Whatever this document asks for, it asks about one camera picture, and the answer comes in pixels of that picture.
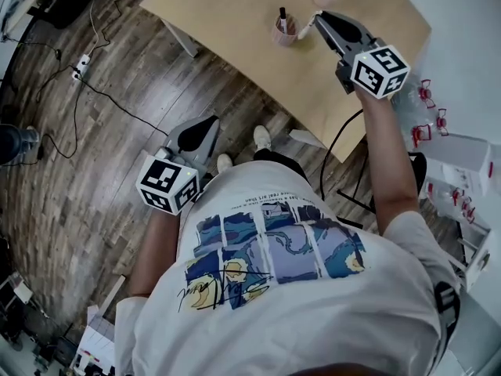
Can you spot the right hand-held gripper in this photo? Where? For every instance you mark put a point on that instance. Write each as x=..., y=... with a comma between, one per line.
x=377, y=71

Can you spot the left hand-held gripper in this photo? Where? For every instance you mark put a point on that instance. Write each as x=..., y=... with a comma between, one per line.
x=168, y=182

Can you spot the white marker with black cap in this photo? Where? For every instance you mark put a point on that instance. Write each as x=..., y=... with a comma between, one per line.
x=282, y=20

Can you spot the pink pen cup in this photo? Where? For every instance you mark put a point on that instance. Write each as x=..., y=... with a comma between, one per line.
x=285, y=35

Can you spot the person's left forearm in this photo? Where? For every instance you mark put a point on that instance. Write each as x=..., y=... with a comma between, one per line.
x=156, y=257

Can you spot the person's right forearm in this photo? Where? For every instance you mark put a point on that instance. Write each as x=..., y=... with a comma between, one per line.
x=385, y=159

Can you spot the person's left white shoe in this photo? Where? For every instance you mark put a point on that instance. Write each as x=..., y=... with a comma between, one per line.
x=224, y=163

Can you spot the person's white shoe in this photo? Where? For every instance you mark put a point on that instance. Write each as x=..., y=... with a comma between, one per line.
x=262, y=137
x=224, y=163

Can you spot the person's right white shoe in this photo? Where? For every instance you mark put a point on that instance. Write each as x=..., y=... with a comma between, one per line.
x=262, y=137

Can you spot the black trousers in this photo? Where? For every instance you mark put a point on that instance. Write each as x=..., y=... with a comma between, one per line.
x=280, y=165

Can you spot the light wooden table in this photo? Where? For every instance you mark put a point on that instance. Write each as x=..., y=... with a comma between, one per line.
x=242, y=49

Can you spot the white power strip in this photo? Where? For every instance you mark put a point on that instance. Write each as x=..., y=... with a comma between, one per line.
x=81, y=68

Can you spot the black folding chair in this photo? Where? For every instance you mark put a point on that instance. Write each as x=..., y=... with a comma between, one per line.
x=417, y=174

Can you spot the white printed t-shirt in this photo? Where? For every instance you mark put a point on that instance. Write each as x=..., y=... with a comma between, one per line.
x=282, y=308

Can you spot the white metal shelf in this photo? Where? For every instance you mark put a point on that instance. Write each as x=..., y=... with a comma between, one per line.
x=466, y=159

